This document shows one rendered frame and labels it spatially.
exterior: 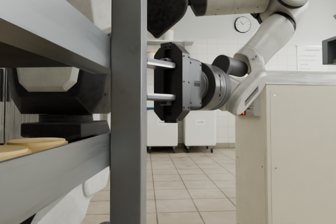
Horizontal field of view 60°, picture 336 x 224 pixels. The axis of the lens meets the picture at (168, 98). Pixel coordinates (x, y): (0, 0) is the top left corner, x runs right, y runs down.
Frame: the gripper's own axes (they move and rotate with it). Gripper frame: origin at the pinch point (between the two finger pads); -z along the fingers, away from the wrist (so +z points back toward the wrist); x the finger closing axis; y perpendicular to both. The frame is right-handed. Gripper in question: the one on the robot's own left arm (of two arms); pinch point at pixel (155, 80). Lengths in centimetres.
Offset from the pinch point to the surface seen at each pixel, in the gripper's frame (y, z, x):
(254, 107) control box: -17, 93, -3
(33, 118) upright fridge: -398, 207, -17
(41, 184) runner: 12.0, -24.8, -8.2
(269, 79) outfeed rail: -11, 94, 9
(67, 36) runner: 10.6, -22.4, 0.3
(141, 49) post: 8.5, -12.9, 1.4
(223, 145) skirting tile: -213, 481, -71
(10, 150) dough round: 7.3, -24.2, -6.9
